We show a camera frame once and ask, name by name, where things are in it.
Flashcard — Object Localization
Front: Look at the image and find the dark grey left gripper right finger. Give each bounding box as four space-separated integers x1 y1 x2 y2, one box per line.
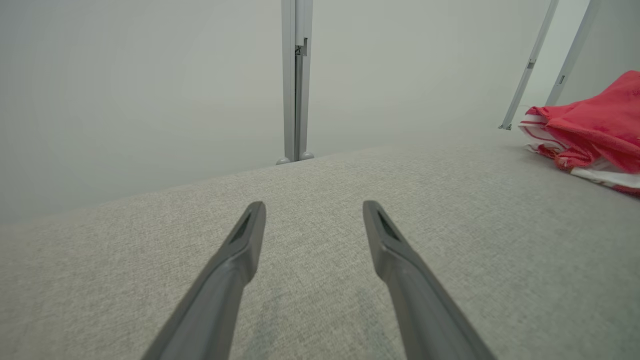
362 200 497 360

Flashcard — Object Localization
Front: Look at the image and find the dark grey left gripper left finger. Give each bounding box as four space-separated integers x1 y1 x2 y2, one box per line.
141 201 267 360

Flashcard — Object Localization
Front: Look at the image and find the red jersey shirt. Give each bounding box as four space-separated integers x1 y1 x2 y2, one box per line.
518 70 640 197

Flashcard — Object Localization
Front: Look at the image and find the grey partition post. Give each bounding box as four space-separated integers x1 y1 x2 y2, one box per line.
544 0 601 107
498 0 560 131
276 0 315 166

